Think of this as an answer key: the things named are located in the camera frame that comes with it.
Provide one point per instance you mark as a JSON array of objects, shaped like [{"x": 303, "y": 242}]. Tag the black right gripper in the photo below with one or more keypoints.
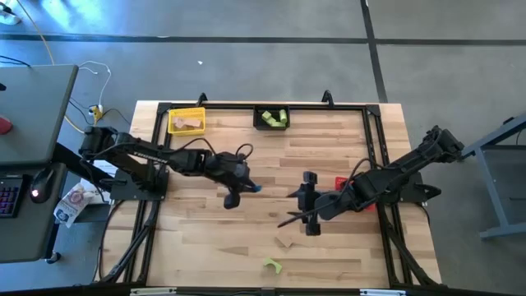
[{"x": 328, "y": 205}]

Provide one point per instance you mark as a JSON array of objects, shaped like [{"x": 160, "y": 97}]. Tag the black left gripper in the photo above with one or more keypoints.
[{"x": 230, "y": 172}]

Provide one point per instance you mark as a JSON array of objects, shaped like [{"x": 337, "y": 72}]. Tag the wooden square block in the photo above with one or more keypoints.
[{"x": 284, "y": 240}]

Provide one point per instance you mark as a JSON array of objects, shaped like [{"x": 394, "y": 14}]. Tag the green arch block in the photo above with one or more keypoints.
[{"x": 276, "y": 266}]

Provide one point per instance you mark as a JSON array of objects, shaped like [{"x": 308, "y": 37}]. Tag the green cube block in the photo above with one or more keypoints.
[{"x": 266, "y": 115}]

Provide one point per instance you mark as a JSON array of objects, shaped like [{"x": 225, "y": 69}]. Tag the long wooden plank block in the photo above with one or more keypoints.
[{"x": 194, "y": 123}]

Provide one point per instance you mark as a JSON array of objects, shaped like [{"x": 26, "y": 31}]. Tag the wooden cube block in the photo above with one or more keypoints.
[{"x": 179, "y": 123}]

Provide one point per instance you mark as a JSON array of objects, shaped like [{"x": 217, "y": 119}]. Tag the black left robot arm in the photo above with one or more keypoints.
[{"x": 139, "y": 154}]

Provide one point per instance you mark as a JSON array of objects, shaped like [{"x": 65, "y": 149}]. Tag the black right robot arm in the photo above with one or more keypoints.
[{"x": 411, "y": 162}]

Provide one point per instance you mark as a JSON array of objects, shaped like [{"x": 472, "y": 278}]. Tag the red plastic basket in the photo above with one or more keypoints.
[{"x": 340, "y": 183}]

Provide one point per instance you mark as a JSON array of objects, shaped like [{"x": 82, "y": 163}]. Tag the black plastic basket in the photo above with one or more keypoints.
[{"x": 258, "y": 123}]

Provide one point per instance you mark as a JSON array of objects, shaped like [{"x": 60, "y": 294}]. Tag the yellow plastic basket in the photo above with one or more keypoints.
[{"x": 172, "y": 131}]

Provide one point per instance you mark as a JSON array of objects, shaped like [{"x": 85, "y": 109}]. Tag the white paper sheet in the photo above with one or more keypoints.
[{"x": 96, "y": 193}]

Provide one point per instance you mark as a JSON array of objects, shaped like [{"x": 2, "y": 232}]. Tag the white printed snack bag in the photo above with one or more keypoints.
[{"x": 74, "y": 201}]

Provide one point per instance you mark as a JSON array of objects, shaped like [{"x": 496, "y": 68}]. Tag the black desk support bar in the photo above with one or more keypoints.
[{"x": 70, "y": 158}]

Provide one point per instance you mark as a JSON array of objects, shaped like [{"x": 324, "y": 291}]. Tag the black computer mouse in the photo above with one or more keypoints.
[{"x": 41, "y": 185}]

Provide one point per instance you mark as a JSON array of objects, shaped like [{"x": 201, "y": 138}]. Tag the grey desk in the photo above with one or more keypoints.
[{"x": 33, "y": 107}]

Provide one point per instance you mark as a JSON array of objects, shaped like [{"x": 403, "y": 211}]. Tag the black keyboard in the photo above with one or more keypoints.
[{"x": 8, "y": 197}]

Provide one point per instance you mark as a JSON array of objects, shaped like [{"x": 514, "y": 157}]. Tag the red round object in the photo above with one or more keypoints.
[{"x": 5, "y": 125}]

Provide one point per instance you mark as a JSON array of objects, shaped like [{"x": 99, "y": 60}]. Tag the white floor object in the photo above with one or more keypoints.
[{"x": 8, "y": 15}]

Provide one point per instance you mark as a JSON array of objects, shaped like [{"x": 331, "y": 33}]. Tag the black table frame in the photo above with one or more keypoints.
[{"x": 230, "y": 107}]

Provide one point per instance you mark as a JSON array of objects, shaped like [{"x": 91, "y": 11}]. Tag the silver bracket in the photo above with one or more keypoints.
[
  {"x": 152, "y": 292},
  {"x": 382, "y": 292}
]

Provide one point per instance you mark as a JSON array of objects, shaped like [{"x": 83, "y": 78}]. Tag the grey metal table frame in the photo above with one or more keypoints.
[{"x": 495, "y": 187}]

